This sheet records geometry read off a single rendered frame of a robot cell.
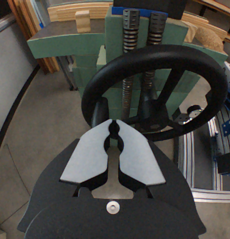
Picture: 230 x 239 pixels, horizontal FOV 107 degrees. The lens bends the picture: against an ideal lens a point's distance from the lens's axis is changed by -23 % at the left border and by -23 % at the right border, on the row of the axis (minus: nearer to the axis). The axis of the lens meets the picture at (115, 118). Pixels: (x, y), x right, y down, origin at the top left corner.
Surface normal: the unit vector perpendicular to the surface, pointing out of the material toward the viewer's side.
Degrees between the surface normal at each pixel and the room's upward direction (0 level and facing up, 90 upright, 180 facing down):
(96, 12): 90
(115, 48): 90
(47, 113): 0
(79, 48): 90
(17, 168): 1
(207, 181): 0
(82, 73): 90
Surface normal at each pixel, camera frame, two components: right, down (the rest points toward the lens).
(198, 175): 0.03, -0.51
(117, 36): -0.02, 0.86
